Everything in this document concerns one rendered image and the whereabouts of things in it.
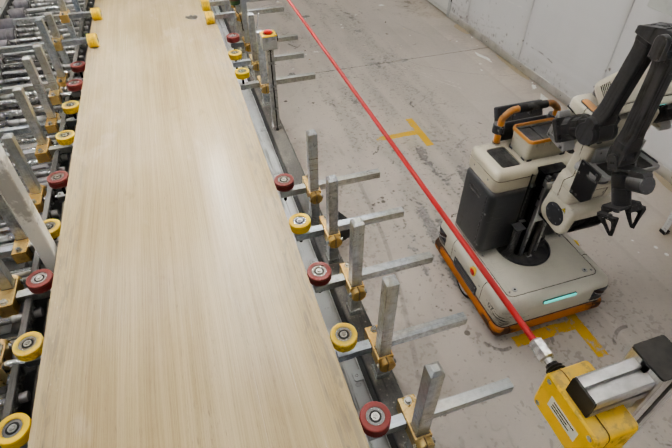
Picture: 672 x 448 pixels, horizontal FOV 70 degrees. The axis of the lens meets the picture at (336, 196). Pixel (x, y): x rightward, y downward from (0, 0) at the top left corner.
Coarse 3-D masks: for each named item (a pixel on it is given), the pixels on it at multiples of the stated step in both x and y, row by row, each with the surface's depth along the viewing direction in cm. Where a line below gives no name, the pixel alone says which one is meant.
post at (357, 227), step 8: (352, 224) 142; (360, 224) 142; (352, 232) 144; (360, 232) 143; (352, 240) 146; (360, 240) 146; (352, 248) 148; (360, 248) 148; (352, 256) 150; (360, 256) 150; (352, 264) 152; (360, 264) 153; (352, 272) 154; (360, 272) 156; (352, 280) 157; (360, 280) 158; (352, 304) 166; (360, 304) 167
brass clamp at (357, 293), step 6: (342, 264) 166; (342, 270) 164; (348, 270) 164; (348, 276) 162; (348, 282) 160; (348, 288) 161; (354, 288) 159; (360, 288) 159; (348, 294) 160; (354, 294) 158; (360, 294) 158; (354, 300) 160; (360, 300) 161
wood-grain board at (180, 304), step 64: (128, 0) 351; (192, 0) 351; (128, 64) 273; (192, 64) 273; (128, 128) 223; (192, 128) 223; (128, 192) 188; (192, 192) 188; (256, 192) 188; (64, 256) 163; (128, 256) 163; (192, 256) 163; (256, 256) 163; (64, 320) 144; (128, 320) 144; (192, 320) 144; (256, 320) 144; (320, 320) 144; (64, 384) 129; (128, 384) 129; (192, 384) 129; (256, 384) 129; (320, 384) 129
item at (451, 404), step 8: (488, 384) 135; (496, 384) 135; (504, 384) 135; (512, 384) 135; (464, 392) 134; (472, 392) 134; (480, 392) 134; (488, 392) 134; (496, 392) 134; (504, 392) 135; (440, 400) 132; (448, 400) 132; (456, 400) 132; (464, 400) 132; (472, 400) 132; (480, 400) 133; (440, 408) 130; (448, 408) 130; (456, 408) 132; (392, 416) 129; (400, 416) 129; (392, 424) 127; (400, 424) 127; (392, 432) 128; (368, 440) 126
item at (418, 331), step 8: (440, 320) 154; (448, 320) 154; (456, 320) 154; (464, 320) 154; (408, 328) 151; (416, 328) 151; (424, 328) 151; (432, 328) 151; (440, 328) 152; (448, 328) 154; (400, 336) 149; (408, 336) 149; (416, 336) 151; (424, 336) 152; (360, 344) 147; (368, 344) 147; (392, 344) 149; (336, 352) 146; (344, 352) 145; (352, 352) 145; (360, 352) 146; (368, 352) 148; (344, 360) 146
